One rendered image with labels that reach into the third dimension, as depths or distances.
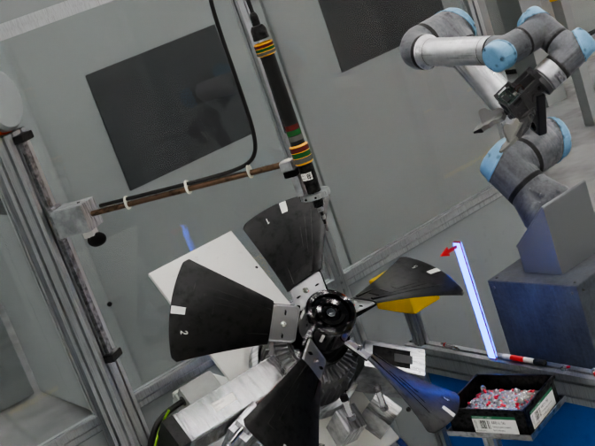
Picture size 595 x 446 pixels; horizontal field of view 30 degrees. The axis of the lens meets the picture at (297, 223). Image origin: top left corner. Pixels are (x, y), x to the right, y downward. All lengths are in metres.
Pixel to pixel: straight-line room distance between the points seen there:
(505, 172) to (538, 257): 0.24
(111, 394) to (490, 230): 1.53
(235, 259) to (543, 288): 0.79
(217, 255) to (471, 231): 1.19
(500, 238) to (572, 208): 0.96
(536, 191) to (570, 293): 0.28
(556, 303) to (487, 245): 0.97
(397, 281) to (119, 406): 0.79
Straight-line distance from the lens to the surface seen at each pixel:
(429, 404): 2.49
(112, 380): 2.91
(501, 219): 3.87
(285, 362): 2.58
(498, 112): 2.85
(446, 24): 3.13
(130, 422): 2.97
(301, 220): 2.66
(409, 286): 2.64
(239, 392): 2.54
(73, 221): 2.75
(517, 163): 2.97
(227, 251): 2.86
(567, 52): 2.82
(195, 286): 2.48
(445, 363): 3.05
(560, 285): 2.86
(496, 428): 2.64
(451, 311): 3.74
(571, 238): 2.94
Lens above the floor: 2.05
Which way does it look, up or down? 14 degrees down
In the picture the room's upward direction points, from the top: 19 degrees counter-clockwise
